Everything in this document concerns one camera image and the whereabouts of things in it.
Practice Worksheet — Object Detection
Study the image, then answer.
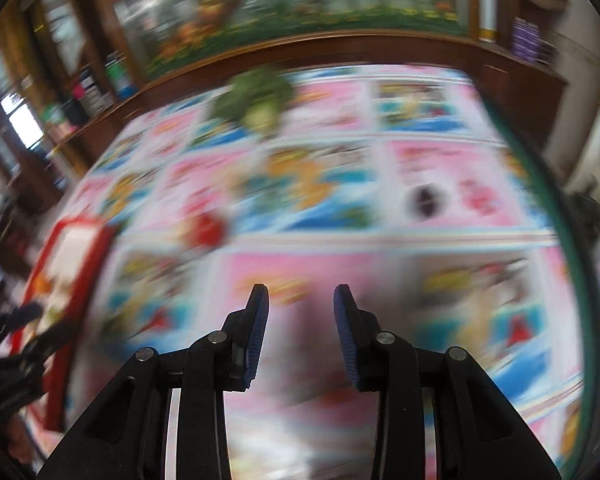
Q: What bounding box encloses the red rimmed white tray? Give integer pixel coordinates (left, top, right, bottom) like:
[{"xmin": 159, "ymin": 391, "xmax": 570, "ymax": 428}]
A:
[{"xmin": 22, "ymin": 214, "xmax": 119, "ymax": 433}]

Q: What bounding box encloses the green broccoli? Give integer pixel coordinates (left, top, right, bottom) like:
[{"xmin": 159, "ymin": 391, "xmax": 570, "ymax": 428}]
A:
[{"xmin": 211, "ymin": 67, "xmax": 296, "ymax": 136}]

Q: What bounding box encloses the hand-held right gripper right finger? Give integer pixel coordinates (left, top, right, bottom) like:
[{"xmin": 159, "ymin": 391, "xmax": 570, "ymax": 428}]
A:
[{"xmin": 333, "ymin": 284, "xmax": 563, "ymax": 480}]

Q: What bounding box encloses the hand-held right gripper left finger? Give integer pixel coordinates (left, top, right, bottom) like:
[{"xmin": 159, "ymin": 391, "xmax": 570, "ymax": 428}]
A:
[{"xmin": 40, "ymin": 283, "xmax": 270, "ymax": 480}]

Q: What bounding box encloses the painted bamboo glass panel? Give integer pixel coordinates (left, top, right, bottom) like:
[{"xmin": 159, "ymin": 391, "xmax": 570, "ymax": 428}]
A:
[{"xmin": 100, "ymin": 0, "xmax": 475, "ymax": 80}]

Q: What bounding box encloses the red tomato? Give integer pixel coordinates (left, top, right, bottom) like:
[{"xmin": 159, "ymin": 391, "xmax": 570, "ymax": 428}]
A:
[{"xmin": 187, "ymin": 210, "xmax": 231, "ymax": 248}]

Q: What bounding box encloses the green plastic bottle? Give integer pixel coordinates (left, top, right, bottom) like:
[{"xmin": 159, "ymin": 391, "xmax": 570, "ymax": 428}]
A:
[{"xmin": 105, "ymin": 51, "xmax": 137, "ymax": 99}]

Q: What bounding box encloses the dark purple round fruit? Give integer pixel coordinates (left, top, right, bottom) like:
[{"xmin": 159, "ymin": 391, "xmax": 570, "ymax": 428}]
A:
[{"xmin": 406, "ymin": 184, "xmax": 448, "ymax": 218}]

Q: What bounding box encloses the purple bottle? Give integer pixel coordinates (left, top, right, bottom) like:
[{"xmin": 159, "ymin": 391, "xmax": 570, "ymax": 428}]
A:
[
  {"xmin": 527, "ymin": 19, "xmax": 545, "ymax": 64},
  {"xmin": 511, "ymin": 17, "xmax": 529, "ymax": 62}
]

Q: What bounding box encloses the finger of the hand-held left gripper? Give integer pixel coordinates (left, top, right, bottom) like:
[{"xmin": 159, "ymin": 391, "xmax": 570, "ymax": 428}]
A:
[
  {"xmin": 0, "ymin": 302, "xmax": 42, "ymax": 343},
  {"xmin": 7, "ymin": 332, "xmax": 51, "ymax": 363}
]

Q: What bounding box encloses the printed fruit pattern tablecloth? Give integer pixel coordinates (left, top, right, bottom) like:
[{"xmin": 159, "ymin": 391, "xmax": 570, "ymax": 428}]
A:
[{"xmin": 25, "ymin": 62, "xmax": 587, "ymax": 480}]

